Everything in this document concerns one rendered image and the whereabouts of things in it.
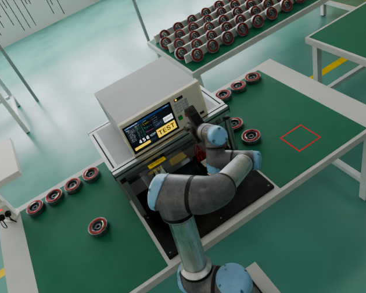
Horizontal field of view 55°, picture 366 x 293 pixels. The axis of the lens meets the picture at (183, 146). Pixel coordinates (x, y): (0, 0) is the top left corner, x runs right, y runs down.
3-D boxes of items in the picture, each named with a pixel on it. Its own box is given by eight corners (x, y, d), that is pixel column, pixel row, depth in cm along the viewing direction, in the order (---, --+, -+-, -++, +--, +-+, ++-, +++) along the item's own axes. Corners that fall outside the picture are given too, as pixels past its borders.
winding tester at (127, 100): (208, 113, 181) (198, 80, 167) (135, 157, 172) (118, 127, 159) (173, 85, 209) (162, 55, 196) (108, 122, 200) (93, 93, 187)
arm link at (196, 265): (218, 307, 126) (185, 193, 97) (180, 299, 132) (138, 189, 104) (226, 278, 135) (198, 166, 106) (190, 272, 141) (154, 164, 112)
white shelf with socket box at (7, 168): (63, 221, 206) (18, 170, 176) (4, 258, 199) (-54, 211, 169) (51, 187, 231) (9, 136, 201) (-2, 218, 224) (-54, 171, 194)
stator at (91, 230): (90, 240, 190) (87, 237, 188) (90, 224, 199) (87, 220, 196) (110, 233, 190) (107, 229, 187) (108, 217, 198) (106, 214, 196)
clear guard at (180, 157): (206, 181, 163) (203, 173, 159) (162, 210, 158) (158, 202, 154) (173, 146, 187) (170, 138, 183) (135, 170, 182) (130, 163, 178)
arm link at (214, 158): (230, 175, 137) (229, 147, 135) (203, 174, 142) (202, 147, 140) (236, 170, 144) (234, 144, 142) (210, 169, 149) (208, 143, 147)
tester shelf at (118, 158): (230, 111, 184) (228, 105, 181) (116, 181, 170) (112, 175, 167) (188, 81, 216) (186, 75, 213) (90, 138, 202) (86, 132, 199)
